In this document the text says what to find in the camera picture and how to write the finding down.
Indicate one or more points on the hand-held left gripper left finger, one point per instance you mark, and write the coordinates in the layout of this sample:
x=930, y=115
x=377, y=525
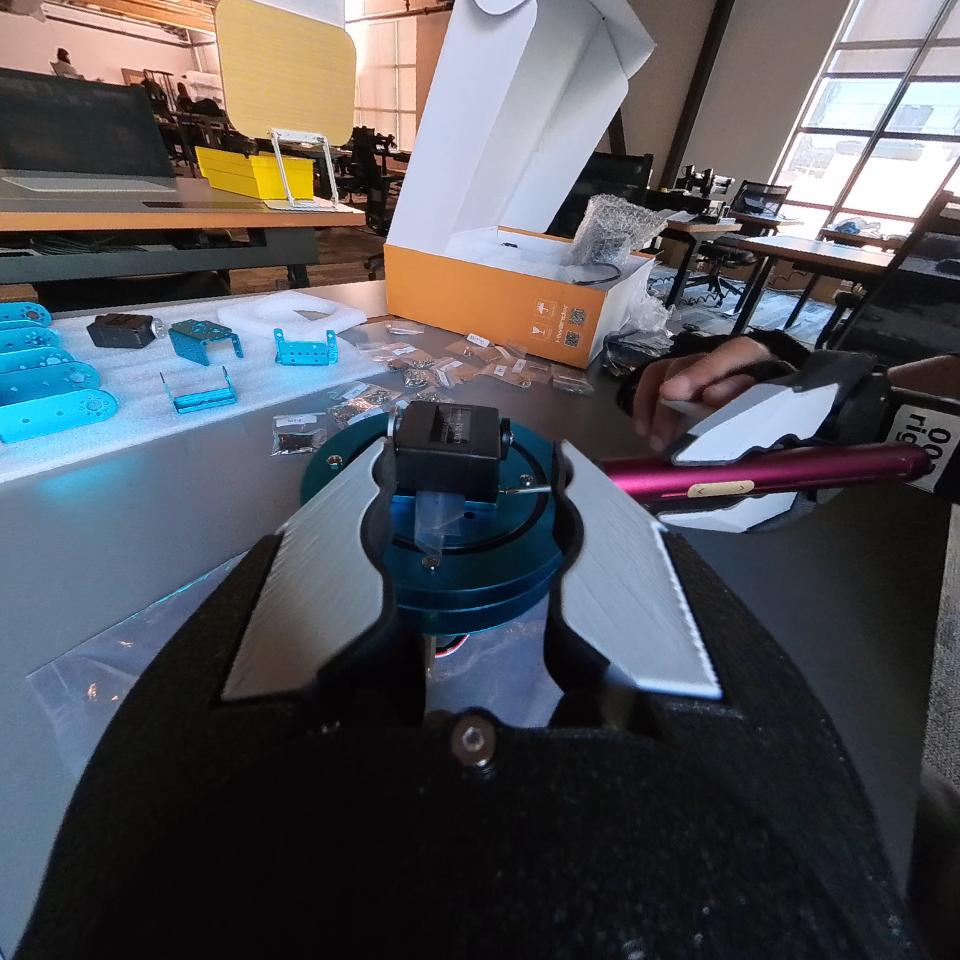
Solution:
x=315, y=585

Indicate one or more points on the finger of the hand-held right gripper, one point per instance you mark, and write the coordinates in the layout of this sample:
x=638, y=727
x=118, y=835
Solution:
x=735, y=516
x=757, y=424

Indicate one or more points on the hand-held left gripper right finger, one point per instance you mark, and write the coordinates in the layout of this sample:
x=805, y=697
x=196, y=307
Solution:
x=637, y=592

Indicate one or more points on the magenta electric screwdriver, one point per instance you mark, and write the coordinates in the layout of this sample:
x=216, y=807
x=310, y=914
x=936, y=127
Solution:
x=750, y=476

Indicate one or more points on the blue round metal base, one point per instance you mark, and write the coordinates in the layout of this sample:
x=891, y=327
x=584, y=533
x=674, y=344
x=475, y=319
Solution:
x=480, y=592

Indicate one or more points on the black servo motor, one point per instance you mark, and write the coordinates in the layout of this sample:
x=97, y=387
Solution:
x=120, y=330
x=446, y=450

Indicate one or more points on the person's right forearm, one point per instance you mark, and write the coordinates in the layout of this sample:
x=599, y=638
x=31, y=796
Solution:
x=930, y=372

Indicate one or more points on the grey desk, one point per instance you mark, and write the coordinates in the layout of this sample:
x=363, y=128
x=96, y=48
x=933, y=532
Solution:
x=787, y=600

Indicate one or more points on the wooden office desk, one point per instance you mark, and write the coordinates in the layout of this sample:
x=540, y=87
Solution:
x=825, y=251

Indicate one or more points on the person's right hand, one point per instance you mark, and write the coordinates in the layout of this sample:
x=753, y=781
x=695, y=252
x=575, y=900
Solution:
x=675, y=386

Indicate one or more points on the black mesh chair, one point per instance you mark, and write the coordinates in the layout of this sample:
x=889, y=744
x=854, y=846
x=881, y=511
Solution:
x=900, y=300

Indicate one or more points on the clear plastic film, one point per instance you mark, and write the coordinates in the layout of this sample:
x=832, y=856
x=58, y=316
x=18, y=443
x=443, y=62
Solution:
x=439, y=521

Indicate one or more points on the crumpled clear plastic bag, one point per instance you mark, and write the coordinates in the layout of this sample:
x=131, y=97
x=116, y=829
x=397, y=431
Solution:
x=637, y=345

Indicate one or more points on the large clear plastic bag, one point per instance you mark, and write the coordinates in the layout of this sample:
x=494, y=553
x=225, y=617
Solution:
x=150, y=660

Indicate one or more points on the white foam sheet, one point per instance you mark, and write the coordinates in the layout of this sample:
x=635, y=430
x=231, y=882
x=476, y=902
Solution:
x=135, y=442

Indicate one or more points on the pile of small screw bags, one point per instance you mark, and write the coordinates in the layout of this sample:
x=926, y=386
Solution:
x=420, y=371

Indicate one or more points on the bubble wrapped item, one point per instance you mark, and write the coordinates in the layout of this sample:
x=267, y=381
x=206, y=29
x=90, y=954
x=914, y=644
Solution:
x=619, y=225

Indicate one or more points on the large window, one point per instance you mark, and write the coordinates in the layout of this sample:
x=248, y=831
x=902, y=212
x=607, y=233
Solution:
x=862, y=157

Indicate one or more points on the white foam block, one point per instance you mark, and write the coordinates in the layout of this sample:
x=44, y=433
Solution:
x=255, y=315

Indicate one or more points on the orange and white cardboard box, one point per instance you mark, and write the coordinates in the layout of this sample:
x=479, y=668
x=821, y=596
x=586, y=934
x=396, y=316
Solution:
x=480, y=300

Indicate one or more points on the blue metal servo plate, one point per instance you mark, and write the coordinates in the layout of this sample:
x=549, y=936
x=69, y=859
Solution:
x=34, y=360
x=52, y=416
x=26, y=339
x=45, y=381
x=22, y=313

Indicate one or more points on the white panel stand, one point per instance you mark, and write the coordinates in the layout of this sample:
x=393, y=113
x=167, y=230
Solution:
x=304, y=202

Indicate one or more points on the yellow storage bins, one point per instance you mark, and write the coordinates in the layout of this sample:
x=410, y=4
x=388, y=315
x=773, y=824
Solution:
x=247, y=172

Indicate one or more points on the yellow panel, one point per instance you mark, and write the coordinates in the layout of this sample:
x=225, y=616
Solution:
x=285, y=67

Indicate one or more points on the black screen laptop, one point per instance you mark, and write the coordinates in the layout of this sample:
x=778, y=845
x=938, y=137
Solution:
x=82, y=120

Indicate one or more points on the light blue metal bracket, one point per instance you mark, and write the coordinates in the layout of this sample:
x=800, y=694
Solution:
x=201, y=397
x=304, y=354

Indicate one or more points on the dark blue metal bracket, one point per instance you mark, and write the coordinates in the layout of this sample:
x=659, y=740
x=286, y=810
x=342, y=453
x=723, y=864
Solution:
x=202, y=337

